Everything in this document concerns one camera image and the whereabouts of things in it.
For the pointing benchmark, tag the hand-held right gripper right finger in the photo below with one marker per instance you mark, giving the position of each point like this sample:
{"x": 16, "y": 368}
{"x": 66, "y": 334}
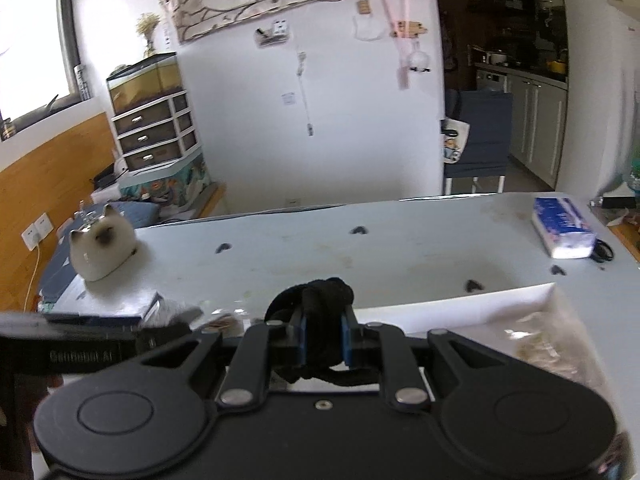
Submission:
{"x": 345, "y": 339}

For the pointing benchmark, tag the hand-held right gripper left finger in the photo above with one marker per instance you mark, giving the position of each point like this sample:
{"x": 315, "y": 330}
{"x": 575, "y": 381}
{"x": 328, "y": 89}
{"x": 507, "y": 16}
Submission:
{"x": 299, "y": 337}

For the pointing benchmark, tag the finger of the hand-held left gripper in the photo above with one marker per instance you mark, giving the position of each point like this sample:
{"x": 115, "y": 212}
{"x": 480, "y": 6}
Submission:
{"x": 165, "y": 337}

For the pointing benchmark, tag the black face mask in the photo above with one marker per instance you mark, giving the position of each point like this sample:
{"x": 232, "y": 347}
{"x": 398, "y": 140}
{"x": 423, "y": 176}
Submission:
{"x": 322, "y": 305}

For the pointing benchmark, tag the white shallow box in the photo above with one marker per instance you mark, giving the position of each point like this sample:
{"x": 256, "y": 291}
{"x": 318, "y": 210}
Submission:
{"x": 450, "y": 310}

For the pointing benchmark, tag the cat-shaped ceramic figure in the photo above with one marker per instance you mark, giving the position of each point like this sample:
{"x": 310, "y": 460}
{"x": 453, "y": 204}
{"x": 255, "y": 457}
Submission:
{"x": 100, "y": 247}

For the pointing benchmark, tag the colourful printed cabinet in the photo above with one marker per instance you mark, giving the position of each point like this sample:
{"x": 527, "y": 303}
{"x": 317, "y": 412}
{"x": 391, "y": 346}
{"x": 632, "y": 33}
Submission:
{"x": 167, "y": 185}

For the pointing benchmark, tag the white plastic drawer unit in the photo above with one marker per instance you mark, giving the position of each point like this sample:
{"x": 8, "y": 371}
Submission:
{"x": 155, "y": 132}

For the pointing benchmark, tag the printed tote bag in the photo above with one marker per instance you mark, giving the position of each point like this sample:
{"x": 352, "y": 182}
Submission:
{"x": 454, "y": 142}

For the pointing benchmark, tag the blue tissue pack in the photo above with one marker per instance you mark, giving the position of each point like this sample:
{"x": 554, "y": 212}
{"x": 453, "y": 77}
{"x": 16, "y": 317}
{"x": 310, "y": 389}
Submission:
{"x": 562, "y": 227}

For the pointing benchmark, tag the dark blue chair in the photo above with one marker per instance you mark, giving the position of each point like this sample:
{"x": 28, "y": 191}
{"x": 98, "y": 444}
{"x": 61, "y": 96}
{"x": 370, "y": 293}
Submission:
{"x": 480, "y": 135}

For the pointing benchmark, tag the glass fish tank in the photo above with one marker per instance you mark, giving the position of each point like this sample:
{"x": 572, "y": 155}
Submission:
{"x": 145, "y": 82}

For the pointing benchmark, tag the black scissors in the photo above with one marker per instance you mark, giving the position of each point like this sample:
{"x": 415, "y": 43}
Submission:
{"x": 602, "y": 251}

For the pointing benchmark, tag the grey kitchen base cabinet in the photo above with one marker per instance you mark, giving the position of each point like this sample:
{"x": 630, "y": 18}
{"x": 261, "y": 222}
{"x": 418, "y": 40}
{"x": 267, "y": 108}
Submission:
{"x": 537, "y": 130}

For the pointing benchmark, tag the white hanging plush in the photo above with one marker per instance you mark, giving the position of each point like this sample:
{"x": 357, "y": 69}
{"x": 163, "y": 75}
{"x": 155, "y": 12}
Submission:
{"x": 419, "y": 61}

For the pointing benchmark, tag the window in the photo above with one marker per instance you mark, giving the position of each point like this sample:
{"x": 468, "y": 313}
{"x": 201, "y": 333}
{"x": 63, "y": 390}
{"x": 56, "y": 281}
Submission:
{"x": 30, "y": 60}

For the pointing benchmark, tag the washing machine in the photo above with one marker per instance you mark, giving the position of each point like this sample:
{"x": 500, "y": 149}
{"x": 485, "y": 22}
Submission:
{"x": 491, "y": 81}

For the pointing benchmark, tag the pink ribbon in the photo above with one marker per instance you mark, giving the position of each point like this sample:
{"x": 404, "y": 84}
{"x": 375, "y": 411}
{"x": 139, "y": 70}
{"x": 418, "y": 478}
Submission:
{"x": 400, "y": 45}

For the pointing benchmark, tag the dried flowers in vase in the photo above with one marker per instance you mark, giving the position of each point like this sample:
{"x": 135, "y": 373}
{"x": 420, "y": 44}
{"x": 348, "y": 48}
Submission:
{"x": 148, "y": 30}

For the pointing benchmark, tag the white hanging bib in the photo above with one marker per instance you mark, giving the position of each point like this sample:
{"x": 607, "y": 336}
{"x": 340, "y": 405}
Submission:
{"x": 367, "y": 25}

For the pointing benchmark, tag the wooden clip rack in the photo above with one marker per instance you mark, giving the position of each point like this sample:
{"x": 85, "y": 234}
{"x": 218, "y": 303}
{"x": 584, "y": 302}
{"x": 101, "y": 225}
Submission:
{"x": 409, "y": 29}

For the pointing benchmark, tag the yellow pot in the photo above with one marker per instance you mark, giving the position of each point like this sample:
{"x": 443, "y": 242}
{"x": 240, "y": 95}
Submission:
{"x": 556, "y": 66}

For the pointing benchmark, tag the white wall outlet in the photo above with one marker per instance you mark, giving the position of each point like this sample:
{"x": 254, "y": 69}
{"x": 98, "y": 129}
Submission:
{"x": 36, "y": 230}

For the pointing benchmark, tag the clear wall holder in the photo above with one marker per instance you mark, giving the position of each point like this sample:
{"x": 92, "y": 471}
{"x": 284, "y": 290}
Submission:
{"x": 272, "y": 34}

